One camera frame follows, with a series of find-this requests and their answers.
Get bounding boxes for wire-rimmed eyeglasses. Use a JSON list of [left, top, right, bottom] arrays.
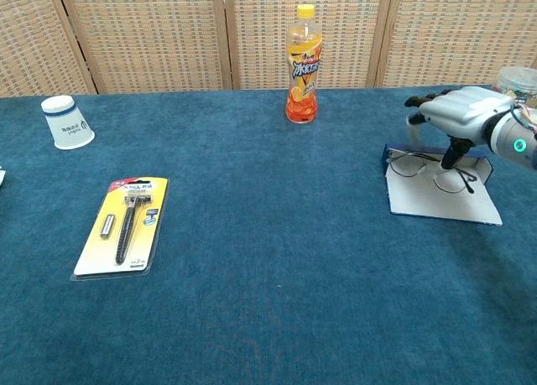
[[386, 148, 478, 195]]

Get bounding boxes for clear jar of clips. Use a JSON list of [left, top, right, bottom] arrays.
[[491, 66, 537, 109]]

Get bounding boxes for white paper cup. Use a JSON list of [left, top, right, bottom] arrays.
[[40, 94, 96, 151]]

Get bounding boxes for yellow razor blister pack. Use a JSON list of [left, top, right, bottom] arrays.
[[70, 176, 169, 282]]

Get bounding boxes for orange juice bottle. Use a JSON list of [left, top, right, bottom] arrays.
[[285, 3, 323, 125]]

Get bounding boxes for blue table cloth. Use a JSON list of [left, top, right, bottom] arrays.
[[0, 84, 537, 385]]

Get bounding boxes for woven folding screen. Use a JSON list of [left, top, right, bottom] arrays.
[[0, 0, 537, 97]]

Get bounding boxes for blue packaged item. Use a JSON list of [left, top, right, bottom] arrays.
[[382, 143, 503, 227]]

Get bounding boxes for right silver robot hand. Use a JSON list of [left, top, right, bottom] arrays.
[[404, 86, 515, 171]]

